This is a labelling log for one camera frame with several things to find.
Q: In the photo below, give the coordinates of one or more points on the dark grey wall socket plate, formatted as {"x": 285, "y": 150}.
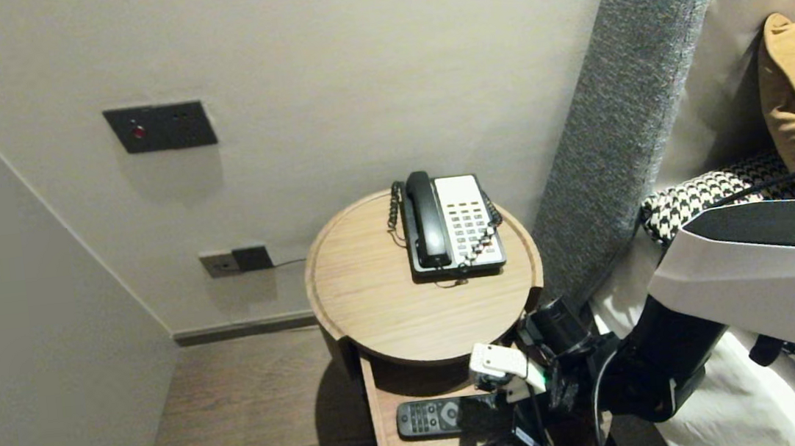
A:
{"x": 253, "y": 259}

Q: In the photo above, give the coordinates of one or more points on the black white houndstooth pillow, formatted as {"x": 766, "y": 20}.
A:
{"x": 698, "y": 199}

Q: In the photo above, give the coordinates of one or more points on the grey upholstered bed headboard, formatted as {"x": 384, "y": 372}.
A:
{"x": 623, "y": 118}

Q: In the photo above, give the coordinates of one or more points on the black and white desk telephone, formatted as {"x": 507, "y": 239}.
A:
{"x": 467, "y": 216}

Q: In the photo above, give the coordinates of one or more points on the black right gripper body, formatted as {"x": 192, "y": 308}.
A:
{"x": 544, "y": 422}

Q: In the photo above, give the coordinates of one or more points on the black TV remote control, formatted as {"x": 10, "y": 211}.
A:
{"x": 425, "y": 418}

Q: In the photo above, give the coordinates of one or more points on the black telephone handset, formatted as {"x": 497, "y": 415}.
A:
{"x": 427, "y": 220}

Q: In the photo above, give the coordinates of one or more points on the wall skirting board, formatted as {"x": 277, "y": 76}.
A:
{"x": 246, "y": 331}

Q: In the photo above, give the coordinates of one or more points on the round wooden side table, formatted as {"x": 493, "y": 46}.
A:
{"x": 391, "y": 305}

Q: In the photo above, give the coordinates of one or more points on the dark wall switch panel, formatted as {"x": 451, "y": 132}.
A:
{"x": 162, "y": 128}

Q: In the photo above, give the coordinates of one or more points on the white bed sheet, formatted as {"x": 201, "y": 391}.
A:
{"x": 727, "y": 410}

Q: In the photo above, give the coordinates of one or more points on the black white wrist camera unit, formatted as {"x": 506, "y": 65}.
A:
{"x": 556, "y": 324}

